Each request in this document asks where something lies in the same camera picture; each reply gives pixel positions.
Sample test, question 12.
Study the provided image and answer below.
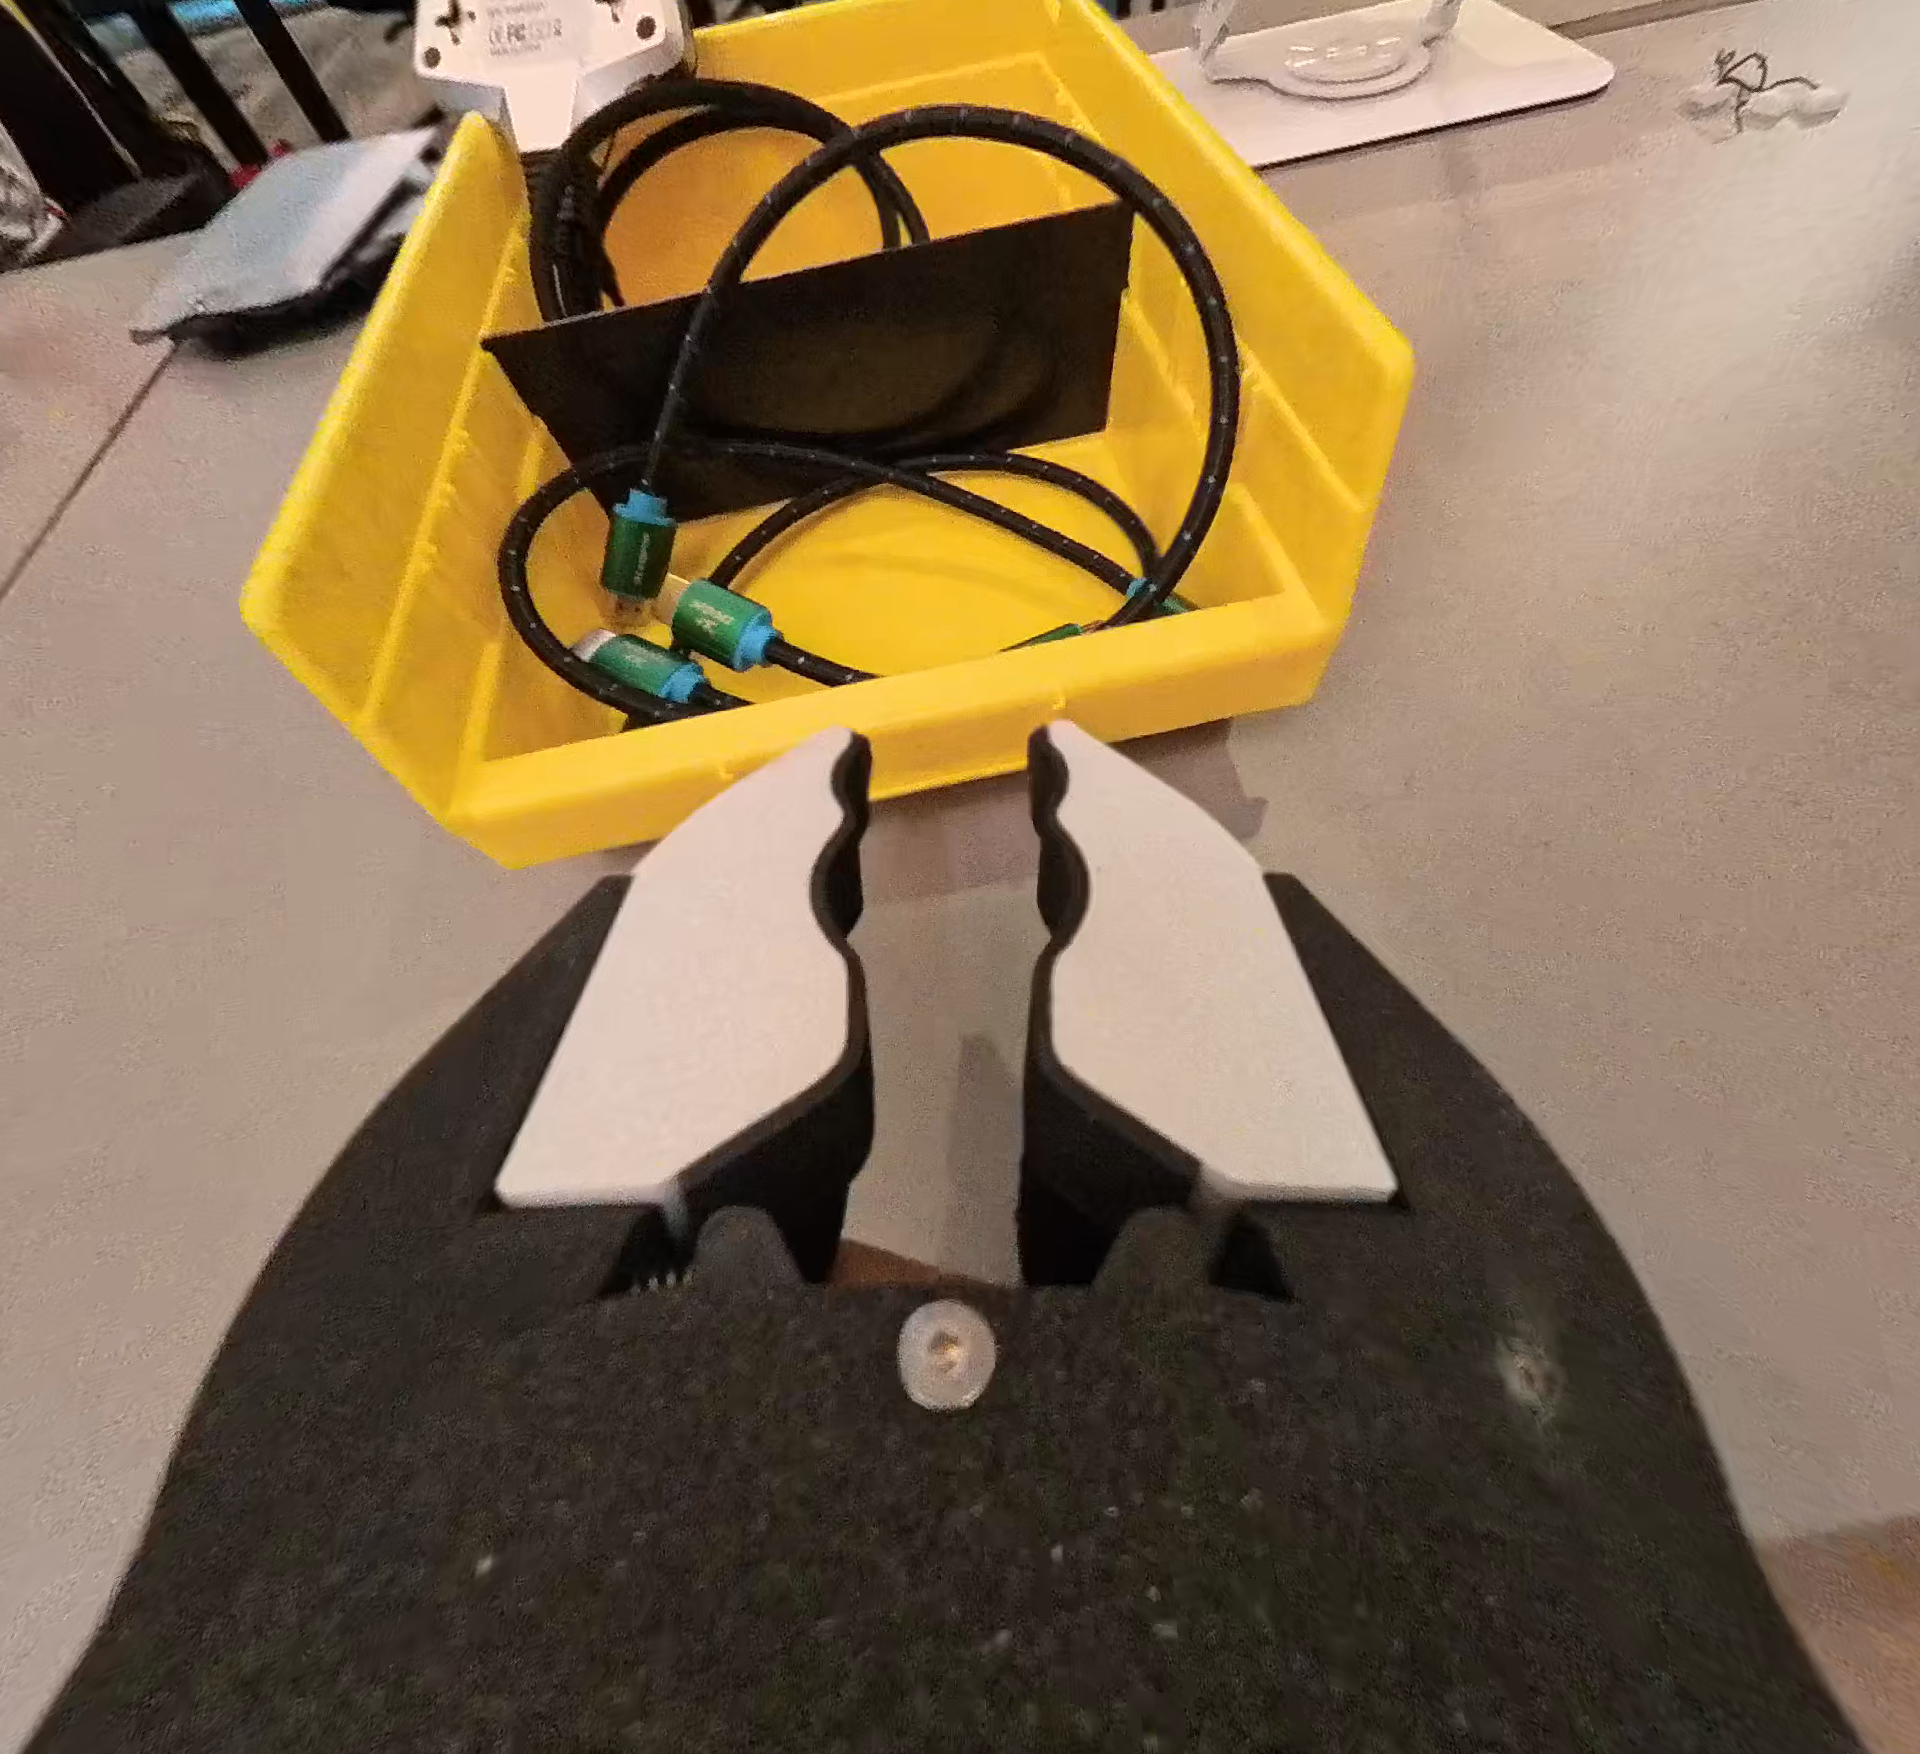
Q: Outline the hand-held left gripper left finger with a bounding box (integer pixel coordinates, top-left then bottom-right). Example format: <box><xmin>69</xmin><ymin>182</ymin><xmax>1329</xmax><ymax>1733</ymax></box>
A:
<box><xmin>490</xmin><ymin>729</ymin><xmax>880</xmax><ymax>1226</ymax></box>

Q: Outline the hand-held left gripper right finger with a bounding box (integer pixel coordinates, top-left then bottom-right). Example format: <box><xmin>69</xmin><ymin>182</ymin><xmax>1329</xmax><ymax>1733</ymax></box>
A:
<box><xmin>1020</xmin><ymin>718</ymin><xmax>1403</xmax><ymax>1226</ymax></box>

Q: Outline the yellow plastic bin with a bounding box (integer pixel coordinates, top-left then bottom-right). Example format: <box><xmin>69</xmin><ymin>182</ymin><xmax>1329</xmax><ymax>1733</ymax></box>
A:
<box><xmin>241</xmin><ymin>0</ymin><xmax>1415</xmax><ymax>872</ymax></box>

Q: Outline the thick black splitter cable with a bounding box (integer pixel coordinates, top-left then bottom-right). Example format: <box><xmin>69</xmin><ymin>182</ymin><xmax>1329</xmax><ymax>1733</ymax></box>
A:
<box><xmin>525</xmin><ymin>80</ymin><xmax>933</xmax><ymax>332</ymax></box>

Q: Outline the white power adapter block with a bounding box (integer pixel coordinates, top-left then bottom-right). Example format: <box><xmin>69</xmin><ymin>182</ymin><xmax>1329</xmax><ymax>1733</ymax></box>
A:
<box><xmin>411</xmin><ymin>0</ymin><xmax>698</xmax><ymax>158</ymax></box>

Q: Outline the grey desk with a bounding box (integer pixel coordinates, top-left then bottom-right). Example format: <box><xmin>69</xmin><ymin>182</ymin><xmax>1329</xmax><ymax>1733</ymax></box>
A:
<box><xmin>0</xmin><ymin>0</ymin><xmax>1920</xmax><ymax>1754</ymax></box>

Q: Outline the black bin divider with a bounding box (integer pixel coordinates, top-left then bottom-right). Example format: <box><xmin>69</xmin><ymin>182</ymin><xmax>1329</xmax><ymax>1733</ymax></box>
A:
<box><xmin>480</xmin><ymin>202</ymin><xmax>1137</xmax><ymax>518</ymax></box>

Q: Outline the grey fabric pouch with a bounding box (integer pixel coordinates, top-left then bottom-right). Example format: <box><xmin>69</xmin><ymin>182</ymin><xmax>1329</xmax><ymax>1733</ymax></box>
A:
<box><xmin>129</xmin><ymin>125</ymin><xmax>454</xmax><ymax>353</ymax></box>

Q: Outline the small white clips black wire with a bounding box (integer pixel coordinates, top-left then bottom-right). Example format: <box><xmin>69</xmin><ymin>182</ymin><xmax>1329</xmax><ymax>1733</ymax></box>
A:
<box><xmin>1680</xmin><ymin>50</ymin><xmax>1844</xmax><ymax>140</ymax></box>

